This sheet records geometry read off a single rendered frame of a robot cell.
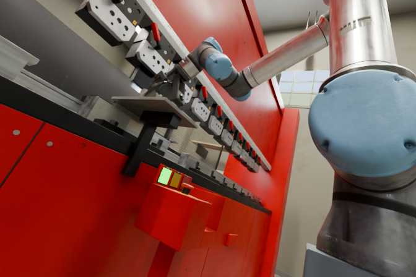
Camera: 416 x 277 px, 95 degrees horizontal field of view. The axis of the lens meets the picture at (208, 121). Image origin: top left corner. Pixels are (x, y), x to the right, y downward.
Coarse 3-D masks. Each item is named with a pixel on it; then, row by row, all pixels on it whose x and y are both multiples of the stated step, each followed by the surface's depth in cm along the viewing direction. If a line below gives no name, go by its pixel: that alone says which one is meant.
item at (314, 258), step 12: (312, 252) 26; (312, 264) 26; (324, 264) 25; (336, 264) 25; (348, 264) 25; (312, 276) 25; (324, 276) 25; (336, 276) 24; (348, 276) 24; (360, 276) 23; (372, 276) 23
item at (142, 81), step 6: (138, 66) 76; (138, 72) 75; (144, 72) 78; (132, 78) 74; (138, 78) 75; (144, 78) 78; (150, 78) 80; (132, 84) 74; (138, 84) 76; (144, 84) 78; (150, 84) 81; (138, 90) 77
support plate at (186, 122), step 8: (112, 96) 66; (120, 96) 64; (128, 96) 61; (120, 104) 69; (128, 104) 66; (136, 104) 63; (144, 104) 60; (152, 104) 58; (160, 104) 56; (168, 104) 54; (136, 112) 71; (168, 112) 59; (176, 112) 57; (184, 120) 62
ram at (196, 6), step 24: (168, 0) 81; (192, 0) 94; (216, 0) 112; (240, 0) 138; (144, 24) 78; (192, 24) 95; (216, 24) 114; (240, 24) 141; (192, 48) 97; (240, 48) 144; (216, 96) 120; (264, 96) 203; (240, 120) 154; (264, 120) 209; (264, 144) 216; (264, 168) 245
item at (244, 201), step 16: (0, 80) 35; (0, 96) 35; (16, 96) 37; (32, 96) 39; (32, 112) 39; (48, 112) 41; (64, 112) 44; (64, 128) 44; (80, 128) 47; (96, 128) 50; (112, 144) 54; (128, 144) 58; (144, 160) 64; (160, 160) 70; (192, 176) 87; (224, 192) 116; (256, 208) 173
